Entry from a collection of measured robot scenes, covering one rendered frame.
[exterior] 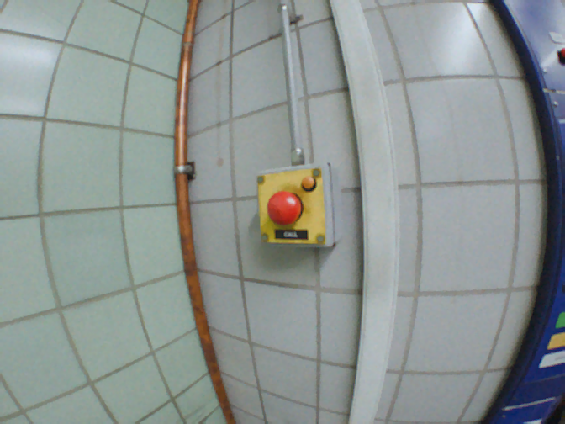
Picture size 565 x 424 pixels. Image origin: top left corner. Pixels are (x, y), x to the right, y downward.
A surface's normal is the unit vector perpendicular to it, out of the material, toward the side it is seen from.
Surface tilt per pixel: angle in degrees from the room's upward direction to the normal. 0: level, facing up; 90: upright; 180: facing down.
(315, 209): 90
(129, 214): 90
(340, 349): 90
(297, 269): 90
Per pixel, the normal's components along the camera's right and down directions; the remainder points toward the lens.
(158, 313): 0.88, -0.04
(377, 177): -0.47, 0.08
